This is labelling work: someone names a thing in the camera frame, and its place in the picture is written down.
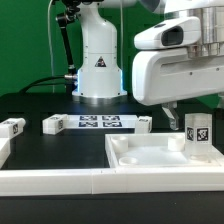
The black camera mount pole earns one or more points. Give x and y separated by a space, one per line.
63 20

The white U-shaped fence wall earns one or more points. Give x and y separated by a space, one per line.
106 180

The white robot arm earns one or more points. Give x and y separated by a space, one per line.
99 78

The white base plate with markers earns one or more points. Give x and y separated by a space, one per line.
101 121

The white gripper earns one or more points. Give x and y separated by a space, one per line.
170 75

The white square table top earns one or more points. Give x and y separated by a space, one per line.
155 150

